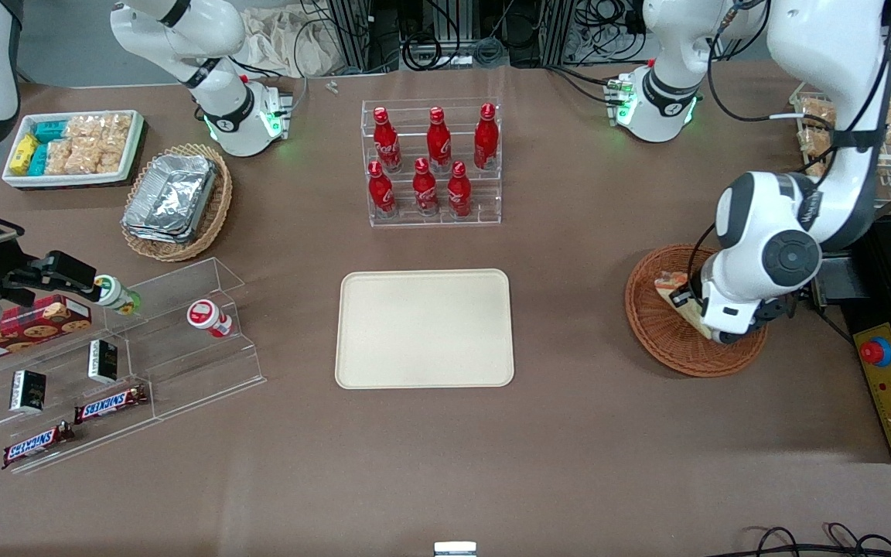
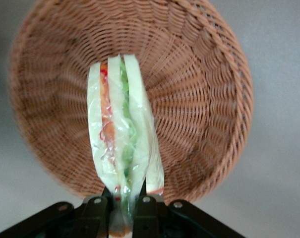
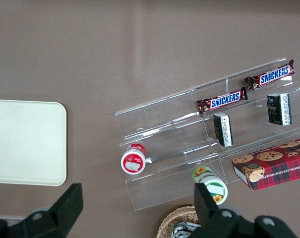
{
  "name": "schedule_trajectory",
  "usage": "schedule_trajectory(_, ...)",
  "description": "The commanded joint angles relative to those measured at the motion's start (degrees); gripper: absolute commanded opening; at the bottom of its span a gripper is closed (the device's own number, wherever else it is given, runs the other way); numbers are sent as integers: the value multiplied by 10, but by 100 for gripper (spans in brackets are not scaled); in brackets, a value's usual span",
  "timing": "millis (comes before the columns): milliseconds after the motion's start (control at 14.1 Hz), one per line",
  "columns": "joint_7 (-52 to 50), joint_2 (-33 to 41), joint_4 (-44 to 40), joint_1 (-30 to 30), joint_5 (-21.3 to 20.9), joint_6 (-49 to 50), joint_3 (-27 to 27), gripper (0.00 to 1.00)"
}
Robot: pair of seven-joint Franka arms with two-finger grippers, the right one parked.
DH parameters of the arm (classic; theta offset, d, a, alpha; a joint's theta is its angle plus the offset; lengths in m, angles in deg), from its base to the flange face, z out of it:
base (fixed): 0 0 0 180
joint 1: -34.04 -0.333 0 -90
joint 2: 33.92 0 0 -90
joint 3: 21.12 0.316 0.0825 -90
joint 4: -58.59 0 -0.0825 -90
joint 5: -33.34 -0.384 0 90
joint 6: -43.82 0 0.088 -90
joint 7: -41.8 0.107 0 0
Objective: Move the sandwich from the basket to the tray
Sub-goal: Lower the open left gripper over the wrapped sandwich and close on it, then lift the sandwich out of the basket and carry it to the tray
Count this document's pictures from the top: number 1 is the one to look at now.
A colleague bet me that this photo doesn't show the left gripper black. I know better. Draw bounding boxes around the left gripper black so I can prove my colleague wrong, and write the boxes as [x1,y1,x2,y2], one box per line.
[670,288,796,346]

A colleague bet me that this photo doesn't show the triangle sandwich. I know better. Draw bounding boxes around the triangle sandwich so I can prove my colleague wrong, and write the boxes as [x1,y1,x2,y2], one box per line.
[654,271,714,341]

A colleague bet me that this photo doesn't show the round brown wicker basket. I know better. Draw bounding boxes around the round brown wicker basket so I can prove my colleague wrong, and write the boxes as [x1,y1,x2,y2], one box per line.
[625,244,768,378]

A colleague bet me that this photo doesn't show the white rectangular snack tray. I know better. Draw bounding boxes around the white rectangular snack tray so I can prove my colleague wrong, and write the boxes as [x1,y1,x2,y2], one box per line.
[2,110,145,190]

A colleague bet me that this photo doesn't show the oval light wicker basket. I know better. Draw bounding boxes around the oval light wicker basket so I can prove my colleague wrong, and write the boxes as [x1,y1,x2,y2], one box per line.
[121,143,234,262]

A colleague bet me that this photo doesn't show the beige plastic serving tray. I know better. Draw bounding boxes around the beige plastic serving tray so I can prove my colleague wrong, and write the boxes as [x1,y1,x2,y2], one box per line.
[335,268,515,389]

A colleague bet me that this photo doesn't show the white bottle with green cap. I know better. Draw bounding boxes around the white bottle with green cap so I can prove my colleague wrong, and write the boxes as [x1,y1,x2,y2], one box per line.
[94,275,142,316]

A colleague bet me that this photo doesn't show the red plaid cookie box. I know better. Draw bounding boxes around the red plaid cookie box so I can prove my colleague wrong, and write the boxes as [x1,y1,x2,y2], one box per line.
[0,295,94,369]

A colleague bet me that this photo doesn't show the small black box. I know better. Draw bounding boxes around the small black box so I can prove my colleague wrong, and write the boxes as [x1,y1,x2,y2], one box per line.
[88,339,119,384]
[10,370,47,413]

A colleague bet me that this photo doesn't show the aluminium foil container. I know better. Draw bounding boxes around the aluminium foil container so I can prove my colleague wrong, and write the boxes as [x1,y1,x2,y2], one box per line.
[125,153,218,237]
[122,209,207,245]

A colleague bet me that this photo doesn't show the Snickers chocolate bar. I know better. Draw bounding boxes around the Snickers chocolate bar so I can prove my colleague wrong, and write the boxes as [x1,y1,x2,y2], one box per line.
[2,422,76,470]
[74,384,149,425]

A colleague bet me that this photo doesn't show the yellow snack packet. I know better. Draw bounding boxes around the yellow snack packet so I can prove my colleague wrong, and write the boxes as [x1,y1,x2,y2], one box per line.
[10,134,40,176]

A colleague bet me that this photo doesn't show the clear acrylic stepped shelf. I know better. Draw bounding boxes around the clear acrylic stepped shelf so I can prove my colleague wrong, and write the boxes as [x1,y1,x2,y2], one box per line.
[0,258,267,474]

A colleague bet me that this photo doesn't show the white bottle with red cap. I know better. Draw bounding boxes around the white bottle with red cap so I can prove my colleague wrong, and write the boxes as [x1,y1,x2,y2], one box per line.
[186,299,235,339]

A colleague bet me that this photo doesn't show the black box with metal plate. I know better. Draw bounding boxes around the black box with metal plate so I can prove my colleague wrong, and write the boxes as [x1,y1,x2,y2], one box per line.
[809,259,853,307]

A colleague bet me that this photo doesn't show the black sealing machine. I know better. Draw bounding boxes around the black sealing machine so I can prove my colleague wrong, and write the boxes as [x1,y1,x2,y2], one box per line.
[811,215,891,465]

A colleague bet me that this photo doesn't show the red cola bottle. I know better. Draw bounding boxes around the red cola bottle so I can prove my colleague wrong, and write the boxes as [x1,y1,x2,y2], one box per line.
[372,107,402,173]
[447,161,473,217]
[426,107,452,173]
[413,158,439,217]
[474,103,500,170]
[367,161,396,218]

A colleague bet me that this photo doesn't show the clear acrylic bottle rack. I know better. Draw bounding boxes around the clear acrylic bottle rack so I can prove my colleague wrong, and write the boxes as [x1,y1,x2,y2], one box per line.
[360,98,503,227]

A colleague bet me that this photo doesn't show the beige crumpled cloth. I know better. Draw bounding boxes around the beige crumpled cloth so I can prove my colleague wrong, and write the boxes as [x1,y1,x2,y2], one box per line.
[241,6,353,78]

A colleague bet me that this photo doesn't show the black power cable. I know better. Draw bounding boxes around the black power cable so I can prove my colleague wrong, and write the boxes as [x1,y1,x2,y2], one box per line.
[797,298,856,346]

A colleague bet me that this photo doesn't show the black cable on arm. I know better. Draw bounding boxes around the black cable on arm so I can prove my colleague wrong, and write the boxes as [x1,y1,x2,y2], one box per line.
[685,0,891,306]

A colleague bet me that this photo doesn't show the black cable loops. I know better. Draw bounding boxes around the black cable loops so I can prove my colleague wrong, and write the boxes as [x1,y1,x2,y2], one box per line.
[724,522,891,557]

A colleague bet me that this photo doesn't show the grey coiled cable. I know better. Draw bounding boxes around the grey coiled cable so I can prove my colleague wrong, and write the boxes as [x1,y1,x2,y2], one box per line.
[473,35,510,67]

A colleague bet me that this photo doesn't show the black coiled cable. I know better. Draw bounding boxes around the black coiled cable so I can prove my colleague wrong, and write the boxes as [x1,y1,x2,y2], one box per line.
[401,31,446,72]

